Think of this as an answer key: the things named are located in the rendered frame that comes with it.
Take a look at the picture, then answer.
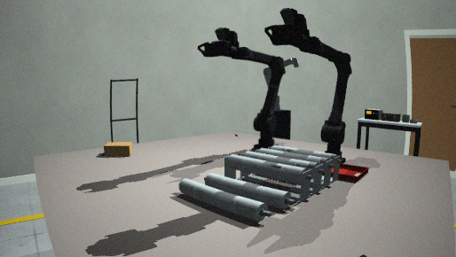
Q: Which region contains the red scrap tray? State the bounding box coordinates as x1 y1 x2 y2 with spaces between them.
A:
338 163 368 182

